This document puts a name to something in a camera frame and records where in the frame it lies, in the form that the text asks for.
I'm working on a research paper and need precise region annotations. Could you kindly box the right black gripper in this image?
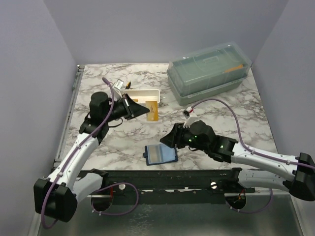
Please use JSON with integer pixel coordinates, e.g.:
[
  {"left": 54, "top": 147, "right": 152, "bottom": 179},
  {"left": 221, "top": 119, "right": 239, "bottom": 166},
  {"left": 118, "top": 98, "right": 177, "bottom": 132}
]
[{"left": 159, "top": 122, "right": 209, "bottom": 153}]

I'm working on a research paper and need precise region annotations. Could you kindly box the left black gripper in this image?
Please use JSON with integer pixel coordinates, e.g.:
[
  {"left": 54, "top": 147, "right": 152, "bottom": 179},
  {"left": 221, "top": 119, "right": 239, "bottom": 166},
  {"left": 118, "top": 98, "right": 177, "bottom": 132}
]
[{"left": 104, "top": 93, "right": 150, "bottom": 122}]

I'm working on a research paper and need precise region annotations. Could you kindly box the white rectangular tray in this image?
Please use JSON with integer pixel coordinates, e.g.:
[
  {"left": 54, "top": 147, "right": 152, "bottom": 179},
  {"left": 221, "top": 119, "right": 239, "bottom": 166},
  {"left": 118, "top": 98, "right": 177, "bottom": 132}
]
[{"left": 121, "top": 89, "right": 160, "bottom": 104}]

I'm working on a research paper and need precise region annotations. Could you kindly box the gold VIP card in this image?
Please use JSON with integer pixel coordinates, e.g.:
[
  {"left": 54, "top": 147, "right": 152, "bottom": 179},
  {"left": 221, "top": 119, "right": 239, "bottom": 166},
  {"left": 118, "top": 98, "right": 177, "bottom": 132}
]
[{"left": 145, "top": 101, "right": 158, "bottom": 121}]

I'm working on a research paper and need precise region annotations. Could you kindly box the blue card holder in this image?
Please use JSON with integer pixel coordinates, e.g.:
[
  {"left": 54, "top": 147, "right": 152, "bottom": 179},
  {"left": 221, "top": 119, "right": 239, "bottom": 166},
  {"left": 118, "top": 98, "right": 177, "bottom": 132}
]
[{"left": 143, "top": 144, "right": 178, "bottom": 166}]

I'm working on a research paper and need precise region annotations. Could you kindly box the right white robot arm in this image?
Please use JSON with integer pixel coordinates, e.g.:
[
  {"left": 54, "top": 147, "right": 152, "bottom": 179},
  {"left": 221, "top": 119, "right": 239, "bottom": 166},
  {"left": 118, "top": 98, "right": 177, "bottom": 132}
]
[{"left": 160, "top": 120, "right": 315, "bottom": 202}]

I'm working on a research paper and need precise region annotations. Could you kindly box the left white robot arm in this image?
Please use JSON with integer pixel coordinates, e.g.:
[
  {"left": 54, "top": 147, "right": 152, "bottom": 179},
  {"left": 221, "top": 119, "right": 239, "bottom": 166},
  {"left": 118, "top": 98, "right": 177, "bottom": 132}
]
[{"left": 33, "top": 92, "right": 150, "bottom": 222}]

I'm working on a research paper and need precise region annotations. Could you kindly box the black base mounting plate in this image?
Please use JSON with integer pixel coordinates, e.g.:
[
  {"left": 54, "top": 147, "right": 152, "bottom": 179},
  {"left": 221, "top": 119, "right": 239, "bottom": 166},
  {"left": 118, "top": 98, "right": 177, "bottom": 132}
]
[{"left": 101, "top": 168, "right": 244, "bottom": 205}]

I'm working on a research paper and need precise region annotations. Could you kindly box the green bin with clear lid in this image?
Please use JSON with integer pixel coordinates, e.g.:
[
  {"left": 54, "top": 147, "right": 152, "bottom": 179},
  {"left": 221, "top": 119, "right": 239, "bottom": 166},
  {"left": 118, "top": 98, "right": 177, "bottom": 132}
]
[{"left": 166, "top": 42, "right": 252, "bottom": 106}]

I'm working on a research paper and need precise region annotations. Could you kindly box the yellow black handled screwdriver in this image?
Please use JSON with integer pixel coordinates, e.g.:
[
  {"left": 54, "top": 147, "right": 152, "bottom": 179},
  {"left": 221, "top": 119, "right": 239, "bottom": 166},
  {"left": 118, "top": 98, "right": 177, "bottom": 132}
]
[{"left": 125, "top": 82, "right": 131, "bottom": 89}]

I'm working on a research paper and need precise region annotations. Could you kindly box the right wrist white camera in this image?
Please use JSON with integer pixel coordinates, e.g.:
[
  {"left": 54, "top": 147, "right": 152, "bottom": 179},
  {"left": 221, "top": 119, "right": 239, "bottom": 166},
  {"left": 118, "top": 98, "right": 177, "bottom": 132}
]
[{"left": 183, "top": 107, "right": 197, "bottom": 128}]

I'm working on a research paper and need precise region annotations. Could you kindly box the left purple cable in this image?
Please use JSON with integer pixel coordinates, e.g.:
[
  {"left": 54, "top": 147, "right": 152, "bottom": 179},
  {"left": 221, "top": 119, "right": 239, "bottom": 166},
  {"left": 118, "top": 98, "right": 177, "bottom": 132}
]
[{"left": 41, "top": 77, "right": 139, "bottom": 229}]

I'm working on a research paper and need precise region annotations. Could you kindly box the purple cable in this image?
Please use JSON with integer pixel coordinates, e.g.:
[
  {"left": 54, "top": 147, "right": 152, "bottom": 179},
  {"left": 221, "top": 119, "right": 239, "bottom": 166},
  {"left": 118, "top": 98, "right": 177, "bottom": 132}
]
[
  {"left": 41, "top": 77, "right": 139, "bottom": 229},
  {"left": 191, "top": 98, "right": 315, "bottom": 215}
]

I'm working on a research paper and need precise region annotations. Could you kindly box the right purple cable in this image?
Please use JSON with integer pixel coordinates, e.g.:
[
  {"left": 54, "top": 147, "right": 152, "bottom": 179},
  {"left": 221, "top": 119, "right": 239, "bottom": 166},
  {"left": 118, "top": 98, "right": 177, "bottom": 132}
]
[{"left": 191, "top": 98, "right": 315, "bottom": 215}]

